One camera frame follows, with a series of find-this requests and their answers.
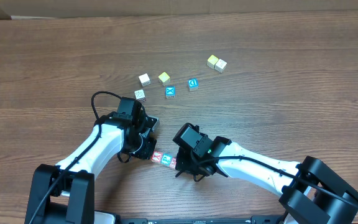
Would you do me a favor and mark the red M block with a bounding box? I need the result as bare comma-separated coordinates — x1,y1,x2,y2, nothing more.
169,157,177,169

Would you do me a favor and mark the blue P block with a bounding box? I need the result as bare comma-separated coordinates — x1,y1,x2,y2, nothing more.
160,154,173,167

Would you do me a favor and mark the red Y block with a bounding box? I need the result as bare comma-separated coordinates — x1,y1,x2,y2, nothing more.
150,151,163,164

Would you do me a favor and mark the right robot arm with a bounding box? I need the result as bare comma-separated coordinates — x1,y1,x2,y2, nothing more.
173,123,358,223

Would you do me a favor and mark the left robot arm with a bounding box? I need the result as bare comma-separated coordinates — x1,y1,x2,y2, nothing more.
25,97,159,224

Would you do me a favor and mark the white patterned block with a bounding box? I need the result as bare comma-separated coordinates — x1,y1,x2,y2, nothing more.
134,90,146,102

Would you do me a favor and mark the blue X block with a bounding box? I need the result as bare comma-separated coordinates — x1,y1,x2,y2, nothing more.
165,86,176,98

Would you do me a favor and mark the white block upper left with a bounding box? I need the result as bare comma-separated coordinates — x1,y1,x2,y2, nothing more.
139,73,151,86

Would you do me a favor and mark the yellow block centre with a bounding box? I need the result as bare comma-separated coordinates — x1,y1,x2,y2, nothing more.
158,72,170,86

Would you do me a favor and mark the yellow block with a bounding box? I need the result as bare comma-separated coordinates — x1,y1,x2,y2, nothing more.
158,72,170,86
206,55,219,69

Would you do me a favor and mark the blue Q block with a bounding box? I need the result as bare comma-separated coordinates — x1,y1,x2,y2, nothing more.
188,78,199,91

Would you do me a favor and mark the white block far right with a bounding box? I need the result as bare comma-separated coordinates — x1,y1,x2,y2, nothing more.
214,58,227,73

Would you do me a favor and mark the yellow block far right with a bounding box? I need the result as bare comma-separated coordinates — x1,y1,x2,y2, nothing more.
206,55,219,69

